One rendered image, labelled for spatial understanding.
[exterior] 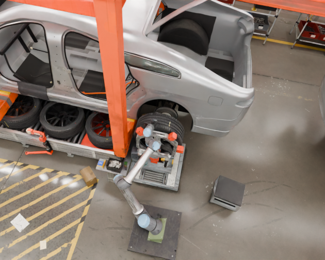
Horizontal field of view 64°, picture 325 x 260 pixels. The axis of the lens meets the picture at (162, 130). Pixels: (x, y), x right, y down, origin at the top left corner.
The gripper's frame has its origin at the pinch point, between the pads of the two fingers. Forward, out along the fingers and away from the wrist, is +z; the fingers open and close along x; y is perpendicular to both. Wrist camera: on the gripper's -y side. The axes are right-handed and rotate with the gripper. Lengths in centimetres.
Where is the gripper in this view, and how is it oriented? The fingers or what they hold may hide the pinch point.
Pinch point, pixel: (153, 120)
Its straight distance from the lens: 324.6
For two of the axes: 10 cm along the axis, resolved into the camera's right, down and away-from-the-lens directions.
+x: -0.4, -9.1, -4.2
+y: 9.7, 0.6, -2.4
